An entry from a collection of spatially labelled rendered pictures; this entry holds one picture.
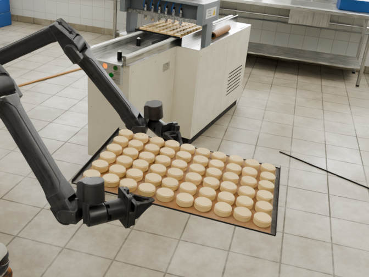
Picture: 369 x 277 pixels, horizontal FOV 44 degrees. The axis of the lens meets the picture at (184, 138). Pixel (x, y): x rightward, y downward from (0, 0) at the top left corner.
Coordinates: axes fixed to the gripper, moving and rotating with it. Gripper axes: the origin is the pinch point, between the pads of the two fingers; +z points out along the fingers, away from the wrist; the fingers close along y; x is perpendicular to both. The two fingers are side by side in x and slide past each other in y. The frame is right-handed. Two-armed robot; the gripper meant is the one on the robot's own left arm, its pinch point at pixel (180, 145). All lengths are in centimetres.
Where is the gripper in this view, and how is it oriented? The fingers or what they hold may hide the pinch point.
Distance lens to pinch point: 165.4
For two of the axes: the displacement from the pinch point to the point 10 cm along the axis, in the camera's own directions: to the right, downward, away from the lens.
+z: 5.4, 4.4, -7.2
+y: -1.3, 8.9, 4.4
